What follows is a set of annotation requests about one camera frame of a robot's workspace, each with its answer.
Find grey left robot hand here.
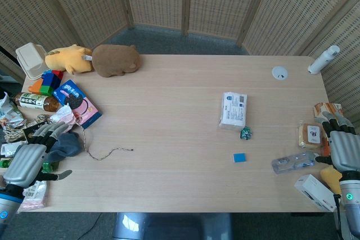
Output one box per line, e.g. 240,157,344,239
2,121,73,189

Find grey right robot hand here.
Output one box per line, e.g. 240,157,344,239
314,111,360,174

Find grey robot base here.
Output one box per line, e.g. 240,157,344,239
112,212,233,240

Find white labelled packet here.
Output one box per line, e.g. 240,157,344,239
0,142,24,159

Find black packet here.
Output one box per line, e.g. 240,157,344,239
22,121,51,144

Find packaged bread slice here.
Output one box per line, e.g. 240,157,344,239
298,121,329,150

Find grey cloth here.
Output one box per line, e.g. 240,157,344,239
45,132,82,165

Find orange snack box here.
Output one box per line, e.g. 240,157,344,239
313,102,343,124

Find white cardboard box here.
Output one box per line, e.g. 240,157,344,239
294,174,337,212

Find clear plastic water bottle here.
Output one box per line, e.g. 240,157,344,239
271,151,320,175

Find crumpled snack bag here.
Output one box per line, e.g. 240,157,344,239
0,91,25,129

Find pink white plastic bag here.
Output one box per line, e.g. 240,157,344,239
49,104,83,132

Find blue pink cookie box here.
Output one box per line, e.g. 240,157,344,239
52,79,103,130

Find colourful building blocks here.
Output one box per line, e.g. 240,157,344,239
28,69,65,97

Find white spray bottle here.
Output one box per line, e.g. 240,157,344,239
307,45,340,75

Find green candy wrapper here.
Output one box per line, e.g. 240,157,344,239
239,126,254,141

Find beige takeout container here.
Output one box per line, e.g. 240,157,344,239
15,42,47,80

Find yellow plush toy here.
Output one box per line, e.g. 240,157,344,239
44,44,95,75

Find white tissue pack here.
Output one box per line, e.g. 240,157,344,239
218,92,248,131

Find brown plush toy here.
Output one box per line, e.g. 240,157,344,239
91,44,141,78

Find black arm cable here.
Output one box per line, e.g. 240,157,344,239
332,194,343,240

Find braided rope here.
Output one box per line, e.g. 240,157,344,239
4,114,134,161

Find white round cable grommet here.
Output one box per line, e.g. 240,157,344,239
272,66,290,80

